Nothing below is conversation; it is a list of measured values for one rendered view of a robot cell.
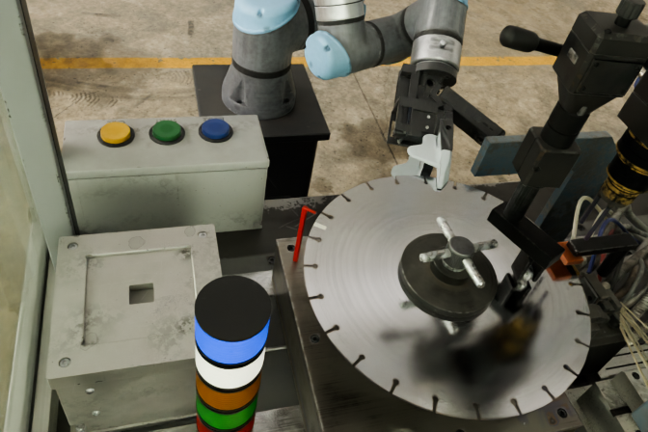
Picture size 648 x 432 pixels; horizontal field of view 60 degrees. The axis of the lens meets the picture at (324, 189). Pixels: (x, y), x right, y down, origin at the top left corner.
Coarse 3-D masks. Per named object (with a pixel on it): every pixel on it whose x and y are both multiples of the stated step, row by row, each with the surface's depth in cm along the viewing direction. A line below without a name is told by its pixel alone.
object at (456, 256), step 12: (444, 228) 63; (456, 240) 61; (468, 240) 61; (492, 240) 63; (432, 252) 60; (444, 252) 60; (456, 252) 60; (468, 252) 60; (444, 264) 62; (456, 264) 61; (468, 264) 60; (480, 276) 59
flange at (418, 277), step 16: (416, 240) 66; (432, 240) 67; (416, 256) 64; (480, 256) 66; (400, 272) 64; (416, 272) 63; (432, 272) 63; (448, 272) 62; (464, 272) 62; (480, 272) 64; (416, 288) 61; (432, 288) 62; (448, 288) 62; (464, 288) 62; (480, 288) 63; (496, 288) 63; (432, 304) 60; (448, 304) 60; (464, 304) 61; (480, 304) 61
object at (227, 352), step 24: (216, 288) 34; (240, 288) 34; (216, 312) 33; (240, 312) 33; (264, 312) 33; (216, 336) 32; (240, 336) 32; (264, 336) 34; (216, 360) 34; (240, 360) 34
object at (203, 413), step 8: (200, 400) 39; (256, 400) 41; (200, 408) 40; (208, 408) 38; (248, 408) 40; (200, 416) 41; (208, 416) 40; (216, 416) 39; (224, 416) 39; (232, 416) 39; (240, 416) 40; (248, 416) 41; (208, 424) 40; (216, 424) 40; (224, 424) 40; (232, 424) 40; (240, 424) 41
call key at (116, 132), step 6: (102, 126) 80; (108, 126) 80; (114, 126) 80; (120, 126) 80; (126, 126) 81; (102, 132) 79; (108, 132) 79; (114, 132) 79; (120, 132) 80; (126, 132) 80; (102, 138) 79; (108, 138) 78; (114, 138) 79; (120, 138) 79; (126, 138) 80
